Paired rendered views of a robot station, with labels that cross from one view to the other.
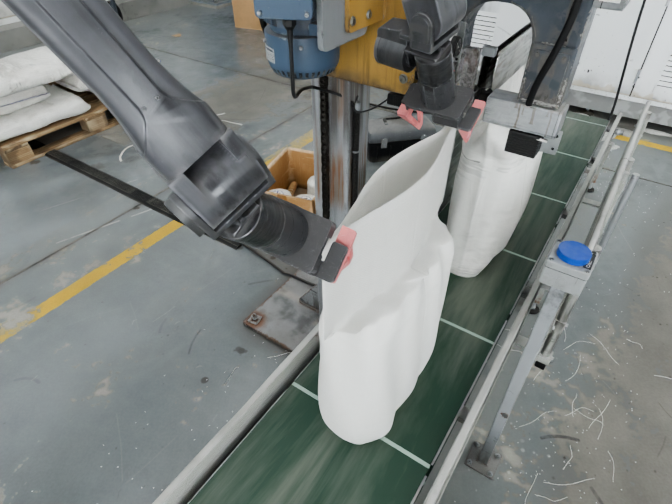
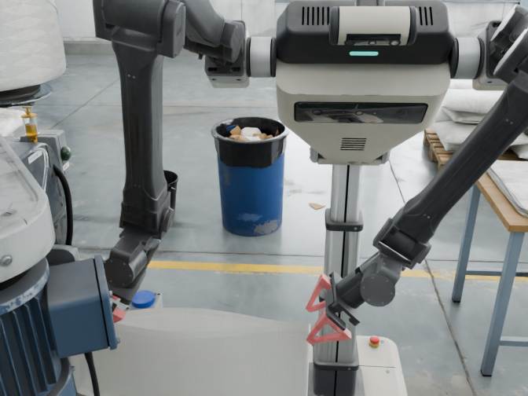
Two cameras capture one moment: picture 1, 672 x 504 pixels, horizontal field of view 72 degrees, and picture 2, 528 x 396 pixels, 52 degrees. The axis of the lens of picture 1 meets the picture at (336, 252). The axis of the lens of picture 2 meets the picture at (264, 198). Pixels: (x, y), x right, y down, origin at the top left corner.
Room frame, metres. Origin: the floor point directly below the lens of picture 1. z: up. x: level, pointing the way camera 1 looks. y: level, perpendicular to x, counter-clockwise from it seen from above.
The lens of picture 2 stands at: (0.96, 0.70, 1.68)
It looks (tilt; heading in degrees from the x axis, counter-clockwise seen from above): 26 degrees down; 240
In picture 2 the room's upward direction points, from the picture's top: 1 degrees counter-clockwise
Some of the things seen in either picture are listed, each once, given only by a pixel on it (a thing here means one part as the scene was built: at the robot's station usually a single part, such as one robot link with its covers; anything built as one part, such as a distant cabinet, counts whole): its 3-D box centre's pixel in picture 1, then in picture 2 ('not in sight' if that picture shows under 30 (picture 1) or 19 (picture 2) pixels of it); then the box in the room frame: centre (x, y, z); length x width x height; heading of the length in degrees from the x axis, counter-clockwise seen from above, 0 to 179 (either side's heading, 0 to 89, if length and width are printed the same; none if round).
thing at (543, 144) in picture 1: (532, 141); not in sight; (0.86, -0.40, 0.98); 0.09 x 0.05 x 0.05; 56
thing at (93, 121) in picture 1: (62, 108); not in sight; (3.17, 1.95, 0.07); 1.20 x 0.82 x 0.14; 146
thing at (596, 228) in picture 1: (600, 214); not in sight; (1.23, -0.87, 0.54); 1.05 x 0.02 x 0.41; 146
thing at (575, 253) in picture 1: (573, 254); (143, 300); (0.67, -0.46, 0.84); 0.06 x 0.06 x 0.02
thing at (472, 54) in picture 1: (467, 80); not in sight; (0.95, -0.27, 1.08); 0.03 x 0.01 x 0.13; 56
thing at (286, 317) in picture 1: (320, 290); not in sight; (1.31, 0.06, 0.10); 0.50 x 0.42 x 0.20; 146
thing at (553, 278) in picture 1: (567, 267); (144, 310); (0.67, -0.46, 0.81); 0.08 x 0.08 x 0.06; 56
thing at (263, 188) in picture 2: not in sight; (251, 177); (-0.52, -2.08, 0.32); 0.51 x 0.48 x 0.65; 56
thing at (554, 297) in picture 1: (514, 388); not in sight; (0.67, -0.46, 0.39); 0.03 x 0.03 x 0.78; 56
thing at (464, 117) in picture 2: not in sight; (470, 108); (-2.58, -2.16, 0.44); 0.66 x 0.43 x 0.13; 56
